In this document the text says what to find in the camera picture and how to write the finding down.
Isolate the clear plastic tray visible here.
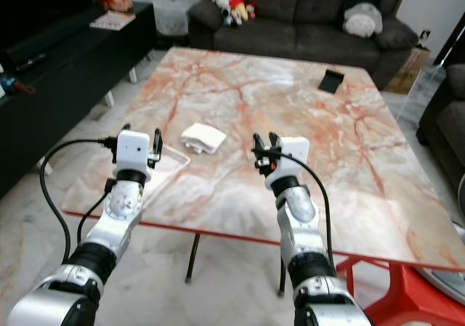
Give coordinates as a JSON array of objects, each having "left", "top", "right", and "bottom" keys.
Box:
[{"left": 150, "top": 143, "right": 191, "bottom": 182}]

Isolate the small black stand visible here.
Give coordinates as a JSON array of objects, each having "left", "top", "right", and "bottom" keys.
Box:
[{"left": 318, "top": 69, "right": 345, "bottom": 94}]

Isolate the black TV console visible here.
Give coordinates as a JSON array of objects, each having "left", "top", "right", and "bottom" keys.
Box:
[{"left": 0, "top": 1, "right": 158, "bottom": 197}]

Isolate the white translucent container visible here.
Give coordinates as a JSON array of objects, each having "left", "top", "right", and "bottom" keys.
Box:
[{"left": 153, "top": 0, "right": 191, "bottom": 39}]

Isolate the flat magazine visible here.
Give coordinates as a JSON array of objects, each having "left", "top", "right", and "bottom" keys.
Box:
[{"left": 89, "top": 12, "right": 137, "bottom": 31}]

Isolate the dark grey sofa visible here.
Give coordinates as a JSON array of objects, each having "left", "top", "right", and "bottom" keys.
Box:
[{"left": 187, "top": 0, "right": 419, "bottom": 90}]

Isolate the cartoon boy plush doll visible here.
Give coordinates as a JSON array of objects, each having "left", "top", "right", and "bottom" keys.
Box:
[{"left": 210, "top": 0, "right": 258, "bottom": 28}]

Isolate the black remote control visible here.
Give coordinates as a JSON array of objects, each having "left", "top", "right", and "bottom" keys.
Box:
[{"left": 15, "top": 53, "right": 49, "bottom": 73}]

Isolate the brown cardboard box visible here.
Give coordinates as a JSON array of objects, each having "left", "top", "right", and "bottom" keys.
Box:
[{"left": 384, "top": 46, "right": 434, "bottom": 96}]

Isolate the grey round plush toy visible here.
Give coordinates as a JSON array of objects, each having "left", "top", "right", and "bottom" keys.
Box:
[{"left": 342, "top": 0, "right": 385, "bottom": 38}]

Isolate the dark armchair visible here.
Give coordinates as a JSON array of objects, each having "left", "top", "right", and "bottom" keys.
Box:
[{"left": 416, "top": 49, "right": 465, "bottom": 190}]

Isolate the black television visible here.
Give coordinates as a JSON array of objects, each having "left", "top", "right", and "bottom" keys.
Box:
[{"left": 0, "top": 0, "right": 97, "bottom": 60}]

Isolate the grey round floor object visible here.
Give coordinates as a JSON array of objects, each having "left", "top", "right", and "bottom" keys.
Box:
[{"left": 413, "top": 223, "right": 465, "bottom": 306}]

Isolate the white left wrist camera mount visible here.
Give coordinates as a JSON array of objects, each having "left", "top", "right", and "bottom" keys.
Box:
[{"left": 116, "top": 129, "right": 154, "bottom": 173}]

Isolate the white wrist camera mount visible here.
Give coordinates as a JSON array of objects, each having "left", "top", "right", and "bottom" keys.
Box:
[
  {"left": 279, "top": 137, "right": 312, "bottom": 169},
  {"left": 116, "top": 129, "right": 154, "bottom": 173}
]

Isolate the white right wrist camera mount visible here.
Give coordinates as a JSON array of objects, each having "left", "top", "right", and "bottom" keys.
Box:
[{"left": 279, "top": 137, "right": 312, "bottom": 169}]

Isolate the marble table with red frame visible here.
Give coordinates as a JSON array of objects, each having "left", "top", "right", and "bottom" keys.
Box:
[{"left": 61, "top": 46, "right": 465, "bottom": 326}]

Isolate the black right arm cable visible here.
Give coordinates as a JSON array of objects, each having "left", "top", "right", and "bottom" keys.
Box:
[{"left": 288, "top": 152, "right": 335, "bottom": 270}]

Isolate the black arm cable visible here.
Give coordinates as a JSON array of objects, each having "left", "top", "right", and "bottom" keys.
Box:
[
  {"left": 41, "top": 137, "right": 120, "bottom": 263},
  {"left": 288, "top": 152, "right": 335, "bottom": 270}
]

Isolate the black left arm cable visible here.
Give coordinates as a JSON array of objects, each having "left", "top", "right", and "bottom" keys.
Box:
[{"left": 41, "top": 137, "right": 120, "bottom": 263}]

